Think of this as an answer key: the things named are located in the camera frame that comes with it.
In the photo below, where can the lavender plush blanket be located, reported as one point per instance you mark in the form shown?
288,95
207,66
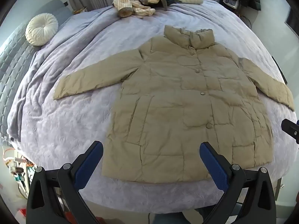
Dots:
77,112

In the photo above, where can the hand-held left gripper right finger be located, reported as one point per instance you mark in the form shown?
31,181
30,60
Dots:
213,163

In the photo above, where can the khaki puffer jacket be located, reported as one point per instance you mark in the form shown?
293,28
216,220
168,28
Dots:
179,112

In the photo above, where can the round white pleated cushion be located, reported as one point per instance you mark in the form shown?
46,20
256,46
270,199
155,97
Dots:
41,29

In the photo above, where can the small framed picture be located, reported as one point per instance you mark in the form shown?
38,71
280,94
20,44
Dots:
230,1

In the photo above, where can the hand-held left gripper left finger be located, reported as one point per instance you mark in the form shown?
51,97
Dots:
90,162

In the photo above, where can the striped beige clothes pile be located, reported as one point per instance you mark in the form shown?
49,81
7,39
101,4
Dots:
137,1

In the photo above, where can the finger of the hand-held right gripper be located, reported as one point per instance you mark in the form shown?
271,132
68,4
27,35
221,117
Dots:
290,129

